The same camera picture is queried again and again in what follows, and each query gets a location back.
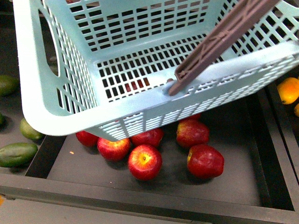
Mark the light blue plastic basket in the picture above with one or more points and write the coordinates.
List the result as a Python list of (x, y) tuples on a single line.
[(105, 66)]

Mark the brown basket handle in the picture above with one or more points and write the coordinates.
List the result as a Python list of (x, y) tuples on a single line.
[(236, 23)]

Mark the green mango lower left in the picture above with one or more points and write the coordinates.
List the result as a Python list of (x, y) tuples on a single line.
[(17, 154)]

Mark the green mango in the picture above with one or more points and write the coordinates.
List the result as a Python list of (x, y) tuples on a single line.
[(17, 154), (8, 85)]

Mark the green mango upper left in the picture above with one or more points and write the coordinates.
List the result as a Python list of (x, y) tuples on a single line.
[(8, 85)]

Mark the red apple centre back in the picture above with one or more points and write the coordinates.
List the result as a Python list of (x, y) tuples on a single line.
[(152, 137)]

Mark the red apple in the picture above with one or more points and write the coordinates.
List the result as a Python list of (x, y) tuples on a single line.
[(192, 132), (113, 150), (86, 139), (205, 162), (145, 162), (152, 137)]

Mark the red apple upper right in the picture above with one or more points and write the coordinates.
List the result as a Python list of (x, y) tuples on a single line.
[(192, 132)]

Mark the red apple front centre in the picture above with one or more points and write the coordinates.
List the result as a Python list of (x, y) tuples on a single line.
[(145, 162)]

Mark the red apple left centre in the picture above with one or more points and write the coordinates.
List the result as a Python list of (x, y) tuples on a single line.
[(113, 150)]

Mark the red apple far left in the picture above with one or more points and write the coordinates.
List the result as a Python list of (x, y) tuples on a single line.
[(86, 139)]

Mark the red apple front right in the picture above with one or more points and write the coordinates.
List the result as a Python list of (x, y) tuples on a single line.
[(205, 162)]

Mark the black fruit display tray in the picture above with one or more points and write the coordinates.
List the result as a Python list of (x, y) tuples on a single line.
[(259, 184)]

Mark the orange fruit right edge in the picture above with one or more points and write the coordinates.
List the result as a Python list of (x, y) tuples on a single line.
[(288, 90)]

